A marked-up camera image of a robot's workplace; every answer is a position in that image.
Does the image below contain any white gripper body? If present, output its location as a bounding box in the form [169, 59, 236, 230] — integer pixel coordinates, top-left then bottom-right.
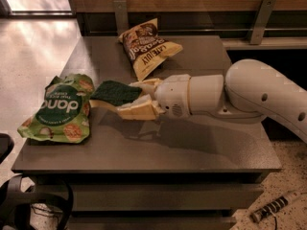
[154, 74, 191, 118]

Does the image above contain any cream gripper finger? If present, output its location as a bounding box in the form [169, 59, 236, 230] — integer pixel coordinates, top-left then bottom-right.
[116, 95, 165, 121]
[130, 78, 162, 96]

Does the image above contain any green and yellow sponge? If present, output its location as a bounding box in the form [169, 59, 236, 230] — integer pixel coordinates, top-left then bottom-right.
[89, 80, 142, 111]

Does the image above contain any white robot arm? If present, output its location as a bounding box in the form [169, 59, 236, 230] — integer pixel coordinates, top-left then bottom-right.
[116, 59, 307, 142]

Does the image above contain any brown and cream chip bag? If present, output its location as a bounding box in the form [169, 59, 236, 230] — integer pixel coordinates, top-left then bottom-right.
[118, 18, 183, 81]

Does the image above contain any green rice chip bag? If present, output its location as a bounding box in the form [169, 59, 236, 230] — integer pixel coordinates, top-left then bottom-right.
[17, 74, 95, 144]

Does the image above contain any grey drawer cabinet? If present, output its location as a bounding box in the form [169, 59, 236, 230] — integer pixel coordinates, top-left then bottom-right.
[11, 34, 283, 230]

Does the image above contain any black round object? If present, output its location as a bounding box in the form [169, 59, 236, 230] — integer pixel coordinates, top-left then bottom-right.
[0, 133, 14, 164]

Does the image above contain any white power strip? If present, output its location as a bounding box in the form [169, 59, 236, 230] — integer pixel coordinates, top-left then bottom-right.
[250, 191, 301, 223]

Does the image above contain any black chair base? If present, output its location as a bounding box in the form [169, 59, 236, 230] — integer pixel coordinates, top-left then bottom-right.
[0, 174, 74, 230]

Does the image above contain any left metal bracket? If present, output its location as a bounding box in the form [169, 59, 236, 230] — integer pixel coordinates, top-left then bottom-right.
[113, 0, 129, 35]

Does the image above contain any metal bracket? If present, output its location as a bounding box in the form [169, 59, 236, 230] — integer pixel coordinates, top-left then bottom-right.
[113, 0, 129, 35]
[248, 0, 276, 45]

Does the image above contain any right metal bracket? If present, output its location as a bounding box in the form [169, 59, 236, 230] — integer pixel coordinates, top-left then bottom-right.
[248, 0, 276, 45]

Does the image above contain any black power cable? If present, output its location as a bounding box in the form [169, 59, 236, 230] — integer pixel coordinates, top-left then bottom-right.
[270, 212, 278, 230]

